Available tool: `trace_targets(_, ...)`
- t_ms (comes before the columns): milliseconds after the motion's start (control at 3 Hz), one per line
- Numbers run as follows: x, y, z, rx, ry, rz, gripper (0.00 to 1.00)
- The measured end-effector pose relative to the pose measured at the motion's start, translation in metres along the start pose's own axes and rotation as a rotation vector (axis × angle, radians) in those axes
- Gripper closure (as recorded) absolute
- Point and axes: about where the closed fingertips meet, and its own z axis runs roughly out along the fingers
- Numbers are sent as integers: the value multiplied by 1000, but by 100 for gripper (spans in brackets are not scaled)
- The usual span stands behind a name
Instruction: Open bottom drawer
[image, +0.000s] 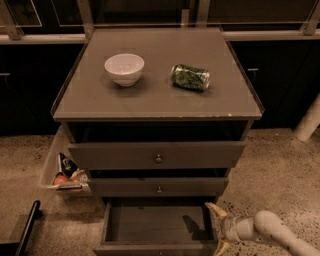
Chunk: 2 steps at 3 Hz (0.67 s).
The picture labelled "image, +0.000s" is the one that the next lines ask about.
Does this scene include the green soda can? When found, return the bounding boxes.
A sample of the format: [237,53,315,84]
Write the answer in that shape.
[171,64,211,91]

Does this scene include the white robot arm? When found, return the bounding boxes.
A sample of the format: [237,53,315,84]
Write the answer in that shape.
[205,202,320,256]

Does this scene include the grey top drawer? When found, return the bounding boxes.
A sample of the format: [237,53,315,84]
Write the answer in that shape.
[68,141,245,170]

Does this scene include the black bar object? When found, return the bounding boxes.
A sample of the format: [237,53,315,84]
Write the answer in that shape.
[0,200,42,256]

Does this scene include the red round fruit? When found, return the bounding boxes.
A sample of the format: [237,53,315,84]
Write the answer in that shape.
[53,175,69,185]

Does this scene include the grey drawer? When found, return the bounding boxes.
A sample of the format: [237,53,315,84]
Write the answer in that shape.
[68,141,245,170]
[93,197,218,256]
[88,178,228,197]

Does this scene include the metal window frame rail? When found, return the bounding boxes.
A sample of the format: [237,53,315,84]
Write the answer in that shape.
[0,0,320,44]

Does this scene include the white table leg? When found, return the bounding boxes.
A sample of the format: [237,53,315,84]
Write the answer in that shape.
[294,93,320,142]

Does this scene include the grey bottom drawer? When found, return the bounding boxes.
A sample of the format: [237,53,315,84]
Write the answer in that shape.
[93,197,218,256]

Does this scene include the black snack bag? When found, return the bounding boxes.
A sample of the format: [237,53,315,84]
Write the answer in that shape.
[58,153,78,178]

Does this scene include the grey drawer cabinet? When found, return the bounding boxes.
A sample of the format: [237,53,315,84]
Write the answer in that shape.
[50,27,266,208]

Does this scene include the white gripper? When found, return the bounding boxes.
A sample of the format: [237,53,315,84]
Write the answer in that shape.
[205,202,241,256]

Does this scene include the clear plastic storage bin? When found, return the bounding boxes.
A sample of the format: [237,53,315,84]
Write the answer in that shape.
[39,127,91,198]

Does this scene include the white ceramic bowl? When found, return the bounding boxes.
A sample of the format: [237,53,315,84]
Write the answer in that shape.
[104,54,145,87]

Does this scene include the grey middle drawer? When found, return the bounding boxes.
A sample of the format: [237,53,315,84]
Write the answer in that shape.
[88,178,228,197]

